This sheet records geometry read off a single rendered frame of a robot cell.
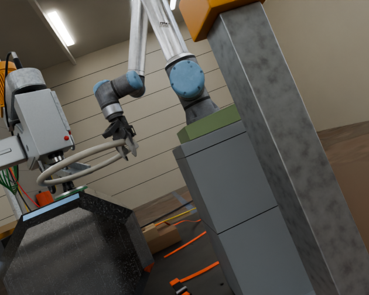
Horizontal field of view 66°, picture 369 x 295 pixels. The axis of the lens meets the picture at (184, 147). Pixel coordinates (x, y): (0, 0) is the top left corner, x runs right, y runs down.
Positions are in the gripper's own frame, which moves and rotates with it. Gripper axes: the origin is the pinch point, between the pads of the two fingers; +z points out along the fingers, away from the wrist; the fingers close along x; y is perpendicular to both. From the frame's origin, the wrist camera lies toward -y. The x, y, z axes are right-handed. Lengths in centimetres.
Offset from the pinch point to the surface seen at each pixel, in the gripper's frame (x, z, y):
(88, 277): 64, 48, 8
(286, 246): -41, 66, 24
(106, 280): 58, 54, 13
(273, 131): -69, 17, -58
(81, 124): 394, -193, 424
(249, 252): -27, 61, 14
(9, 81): 75, -83, 18
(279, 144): -68, 19, -58
